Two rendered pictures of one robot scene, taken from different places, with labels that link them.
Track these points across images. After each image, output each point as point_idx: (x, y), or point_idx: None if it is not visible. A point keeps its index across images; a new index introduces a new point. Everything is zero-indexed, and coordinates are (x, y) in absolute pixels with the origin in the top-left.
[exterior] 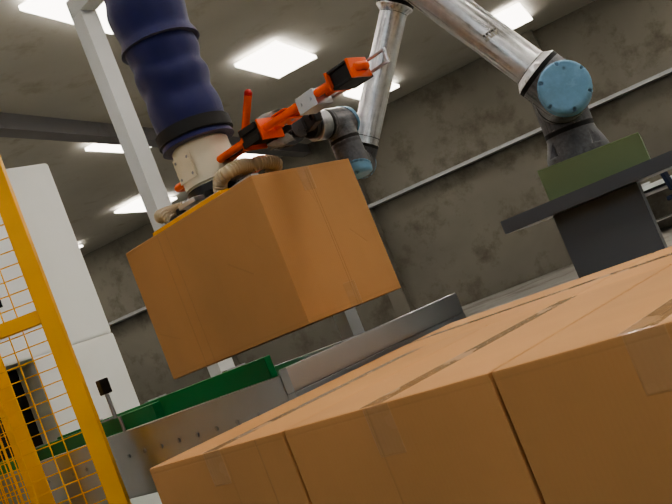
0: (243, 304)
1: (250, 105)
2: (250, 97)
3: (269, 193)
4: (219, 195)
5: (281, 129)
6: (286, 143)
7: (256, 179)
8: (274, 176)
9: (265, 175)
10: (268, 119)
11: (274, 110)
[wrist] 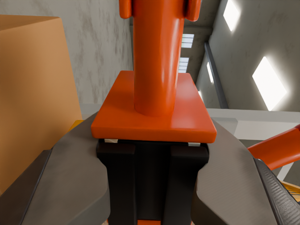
0: None
1: (264, 148)
2: (293, 132)
3: (0, 17)
4: (78, 102)
5: (133, 121)
6: (51, 153)
7: (47, 17)
8: (11, 23)
9: (35, 20)
10: (190, 94)
11: (269, 170)
